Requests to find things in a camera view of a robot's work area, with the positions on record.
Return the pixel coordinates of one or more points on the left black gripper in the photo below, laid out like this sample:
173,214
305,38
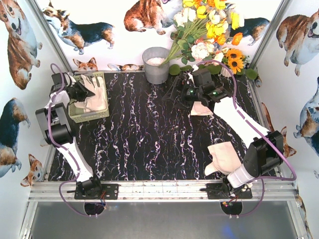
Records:
81,92

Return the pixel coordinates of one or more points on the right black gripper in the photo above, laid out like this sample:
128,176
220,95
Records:
181,92

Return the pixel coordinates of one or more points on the work glove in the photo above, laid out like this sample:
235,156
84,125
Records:
92,104
224,159
199,110
95,85

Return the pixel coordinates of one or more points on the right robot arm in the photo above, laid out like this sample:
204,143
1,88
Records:
265,149

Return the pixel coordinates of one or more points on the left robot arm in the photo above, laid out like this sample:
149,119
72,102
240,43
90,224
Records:
55,125

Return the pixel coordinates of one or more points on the green plastic storage basket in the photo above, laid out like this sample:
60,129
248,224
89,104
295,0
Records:
77,114

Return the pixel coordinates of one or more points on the grey metal bucket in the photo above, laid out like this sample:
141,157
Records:
156,69

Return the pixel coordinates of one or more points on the artificial flower bouquet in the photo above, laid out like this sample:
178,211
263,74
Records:
202,27

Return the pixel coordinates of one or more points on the small sunflower pot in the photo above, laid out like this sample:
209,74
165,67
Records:
236,61

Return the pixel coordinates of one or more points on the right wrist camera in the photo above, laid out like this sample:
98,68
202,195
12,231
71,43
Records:
190,72

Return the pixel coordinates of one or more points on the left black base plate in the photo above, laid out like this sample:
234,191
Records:
107,191

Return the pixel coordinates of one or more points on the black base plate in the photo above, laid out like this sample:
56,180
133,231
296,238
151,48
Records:
107,191
222,191

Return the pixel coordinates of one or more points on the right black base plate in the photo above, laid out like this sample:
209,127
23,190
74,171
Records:
222,191

